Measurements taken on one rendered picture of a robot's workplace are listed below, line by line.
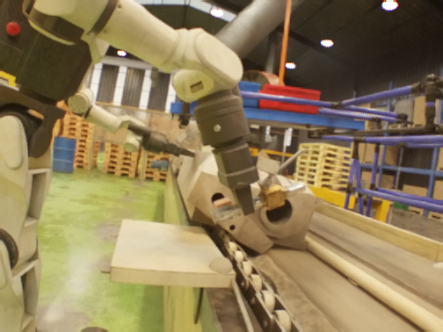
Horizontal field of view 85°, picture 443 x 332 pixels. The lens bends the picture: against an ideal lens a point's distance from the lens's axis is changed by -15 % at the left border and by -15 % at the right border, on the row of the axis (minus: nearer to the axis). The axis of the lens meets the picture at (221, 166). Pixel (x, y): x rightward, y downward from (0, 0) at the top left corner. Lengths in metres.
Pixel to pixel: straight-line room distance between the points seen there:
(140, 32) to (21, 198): 0.61
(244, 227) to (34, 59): 0.69
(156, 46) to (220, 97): 0.14
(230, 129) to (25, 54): 0.57
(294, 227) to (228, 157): 0.44
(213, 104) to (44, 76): 0.50
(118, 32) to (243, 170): 0.28
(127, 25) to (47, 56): 0.43
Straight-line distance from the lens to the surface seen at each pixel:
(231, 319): 0.44
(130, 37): 0.42
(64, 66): 0.82
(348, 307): 0.61
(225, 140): 0.47
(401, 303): 0.63
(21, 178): 0.86
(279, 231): 0.84
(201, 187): 0.69
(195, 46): 0.45
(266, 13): 9.07
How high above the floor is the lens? 1.00
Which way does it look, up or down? 2 degrees down
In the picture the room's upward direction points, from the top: 9 degrees clockwise
